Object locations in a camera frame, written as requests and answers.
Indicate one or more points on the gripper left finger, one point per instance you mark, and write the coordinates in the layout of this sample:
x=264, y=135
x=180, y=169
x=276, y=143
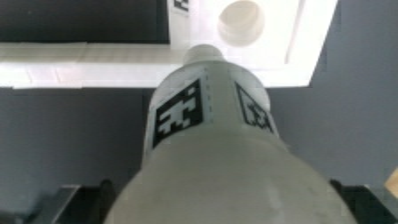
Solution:
x=79, y=206

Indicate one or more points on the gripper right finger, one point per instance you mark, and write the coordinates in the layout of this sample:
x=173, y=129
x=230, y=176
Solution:
x=368, y=209

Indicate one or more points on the white lamp bulb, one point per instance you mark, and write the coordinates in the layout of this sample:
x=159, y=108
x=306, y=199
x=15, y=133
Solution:
x=221, y=176

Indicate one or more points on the white lamp base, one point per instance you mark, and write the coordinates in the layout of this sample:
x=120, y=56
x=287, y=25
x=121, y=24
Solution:
x=265, y=31

